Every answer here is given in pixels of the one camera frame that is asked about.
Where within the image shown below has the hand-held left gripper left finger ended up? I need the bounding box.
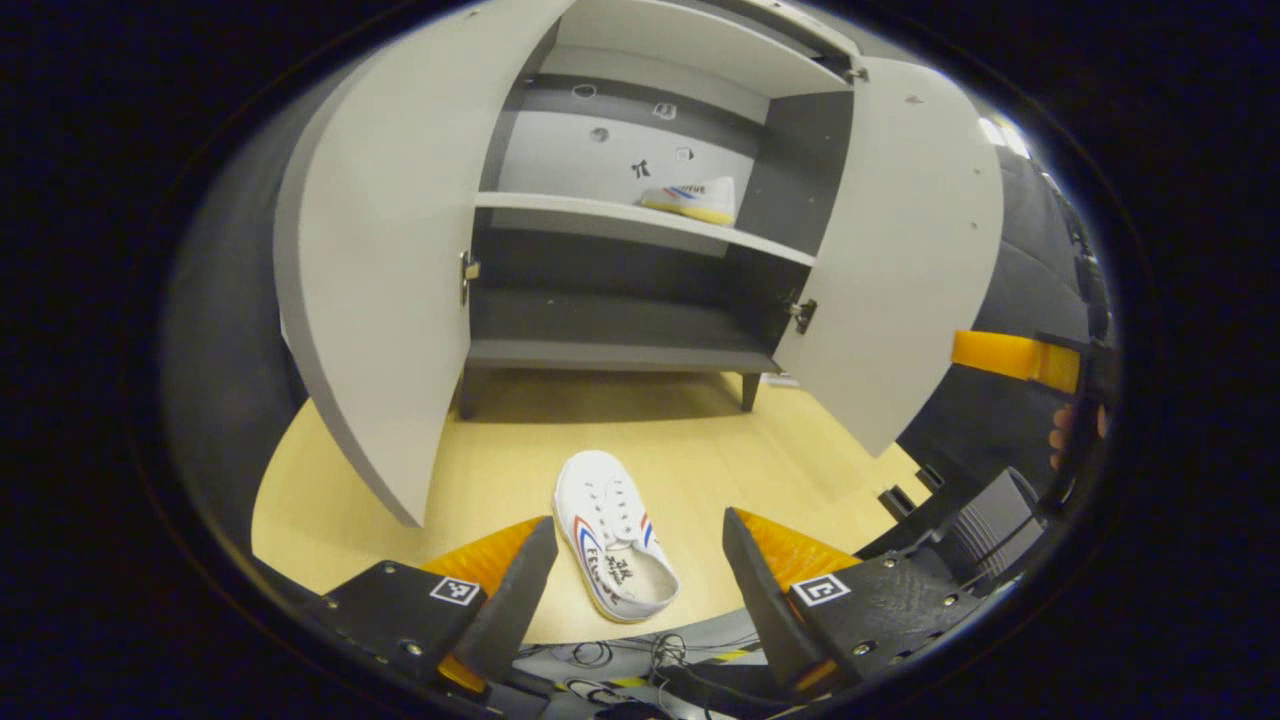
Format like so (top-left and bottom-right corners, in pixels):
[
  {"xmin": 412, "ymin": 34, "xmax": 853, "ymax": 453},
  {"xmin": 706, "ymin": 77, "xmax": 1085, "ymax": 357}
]
[{"xmin": 303, "ymin": 515, "xmax": 560, "ymax": 698}]

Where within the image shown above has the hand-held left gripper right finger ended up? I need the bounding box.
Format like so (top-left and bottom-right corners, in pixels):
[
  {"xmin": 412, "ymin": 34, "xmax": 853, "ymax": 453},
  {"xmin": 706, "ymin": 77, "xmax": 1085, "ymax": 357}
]
[{"xmin": 722, "ymin": 506, "xmax": 988, "ymax": 703}]

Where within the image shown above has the white canvas shoe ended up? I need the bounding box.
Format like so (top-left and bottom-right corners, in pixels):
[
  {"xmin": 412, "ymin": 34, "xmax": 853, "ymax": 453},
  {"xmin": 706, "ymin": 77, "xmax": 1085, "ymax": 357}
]
[
  {"xmin": 553, "ymin": 450, "xmax": 682, "ymax": 624},
  {"xmin": 640, "ymin": 176, "xmax": 738, "ymax": 227}
]

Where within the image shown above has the grey shoe cabinet door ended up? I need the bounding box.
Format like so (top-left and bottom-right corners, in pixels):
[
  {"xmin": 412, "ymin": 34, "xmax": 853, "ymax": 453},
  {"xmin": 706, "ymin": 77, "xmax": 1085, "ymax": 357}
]
[
  {"xmin": 273, "ymin": 0, "xmax": 578, "ymax": 529},
  {"xmin": 773, "ymin": 56, "xmax": 1005, "ymax": 459}
]

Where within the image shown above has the grey shoe cabinet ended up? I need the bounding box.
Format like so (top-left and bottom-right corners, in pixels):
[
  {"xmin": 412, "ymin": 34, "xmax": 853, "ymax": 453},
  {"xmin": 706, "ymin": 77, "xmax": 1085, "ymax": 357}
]
[{"xmin": 458, "ymin": 0, "xmax": 869, "ymax": 421}]

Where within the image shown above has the black quilted cloth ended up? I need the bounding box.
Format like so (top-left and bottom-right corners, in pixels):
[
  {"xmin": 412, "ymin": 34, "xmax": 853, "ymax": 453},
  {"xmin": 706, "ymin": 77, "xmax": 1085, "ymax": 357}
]
[
  {"xmin": 897, "ymin": 145, "xmax": 1101, "ymax": 493},
  {"xmin": 163, "ymin": 95, "xmax": 331, "ymax": 563}
]

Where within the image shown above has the black chair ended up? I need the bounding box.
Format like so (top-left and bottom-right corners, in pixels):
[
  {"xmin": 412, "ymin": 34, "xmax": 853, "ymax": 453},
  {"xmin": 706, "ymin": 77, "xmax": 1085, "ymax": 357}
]
[{"xmin": 858, "ymin": 463, "xmax": 1063, "ymax": 604}]

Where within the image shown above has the small ceiling light panel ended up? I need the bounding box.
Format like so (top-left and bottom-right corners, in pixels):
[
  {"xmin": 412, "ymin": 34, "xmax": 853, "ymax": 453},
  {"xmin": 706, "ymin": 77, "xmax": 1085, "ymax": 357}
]
[{"xmin": 978, "ymin": 113, "xmax": 1033, "ymax": 161}]

